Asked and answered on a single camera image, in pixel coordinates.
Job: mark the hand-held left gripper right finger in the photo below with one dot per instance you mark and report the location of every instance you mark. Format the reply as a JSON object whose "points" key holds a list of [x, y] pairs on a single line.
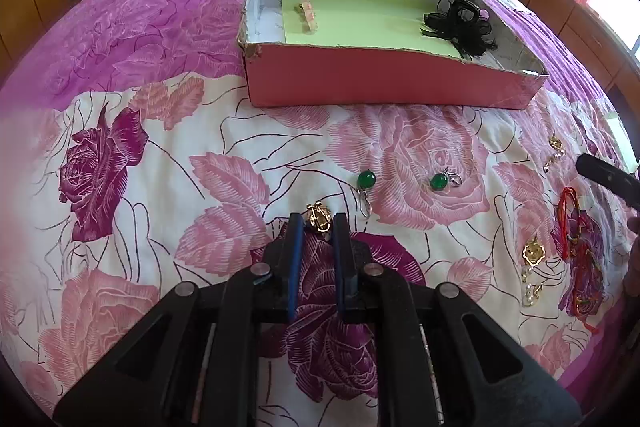
{"points": [[342, 268]]}

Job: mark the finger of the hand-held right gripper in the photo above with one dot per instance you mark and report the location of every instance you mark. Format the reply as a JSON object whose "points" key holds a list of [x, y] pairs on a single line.
{"points": [[605, 179]]}

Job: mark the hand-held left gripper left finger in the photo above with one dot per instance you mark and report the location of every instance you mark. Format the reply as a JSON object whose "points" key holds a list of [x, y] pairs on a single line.
{"points": [[295, 268]]}

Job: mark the gold pearl drop earring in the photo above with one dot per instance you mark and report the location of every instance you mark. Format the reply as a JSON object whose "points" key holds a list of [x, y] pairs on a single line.
{"points": [[531, 252], [554, 146]]}

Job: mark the green bead earring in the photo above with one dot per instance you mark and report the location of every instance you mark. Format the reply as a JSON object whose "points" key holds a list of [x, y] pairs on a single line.
{"points": [[366, 180], [439, 181]]}

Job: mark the red cardboard box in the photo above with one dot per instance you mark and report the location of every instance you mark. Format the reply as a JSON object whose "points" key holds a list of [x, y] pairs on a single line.
{"points": [[375, 82]]}

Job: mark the person's right hand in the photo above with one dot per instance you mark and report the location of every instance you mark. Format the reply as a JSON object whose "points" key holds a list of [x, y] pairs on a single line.
{"points": [[632, 274]]}

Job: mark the pink floral bedspread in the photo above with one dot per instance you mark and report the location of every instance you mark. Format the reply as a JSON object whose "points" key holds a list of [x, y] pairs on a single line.
{"points": [[150, 157]]}

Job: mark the light green paper sheet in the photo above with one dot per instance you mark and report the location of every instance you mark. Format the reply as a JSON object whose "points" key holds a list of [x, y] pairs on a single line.
{"points": [[360, 17]]}

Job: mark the pink hair clip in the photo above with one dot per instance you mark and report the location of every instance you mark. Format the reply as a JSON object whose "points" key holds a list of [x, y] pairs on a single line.
{"points": [[309, 14]]}

